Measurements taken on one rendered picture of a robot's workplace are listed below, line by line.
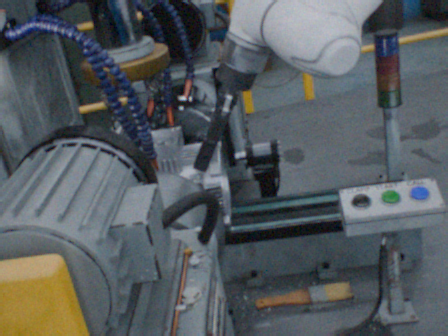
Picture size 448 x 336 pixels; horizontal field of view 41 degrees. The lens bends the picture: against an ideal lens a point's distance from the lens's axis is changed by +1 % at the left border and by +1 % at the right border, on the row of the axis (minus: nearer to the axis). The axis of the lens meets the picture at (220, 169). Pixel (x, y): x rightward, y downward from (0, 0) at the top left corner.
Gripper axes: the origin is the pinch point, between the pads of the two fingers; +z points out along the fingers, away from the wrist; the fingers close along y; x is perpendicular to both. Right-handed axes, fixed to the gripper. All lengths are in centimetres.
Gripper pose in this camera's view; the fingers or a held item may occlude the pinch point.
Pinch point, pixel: (204, 155)
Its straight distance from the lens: 124.7
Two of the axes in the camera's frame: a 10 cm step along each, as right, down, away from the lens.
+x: 9.4, 3.3, 1.1
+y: -0.4, 4.3, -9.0
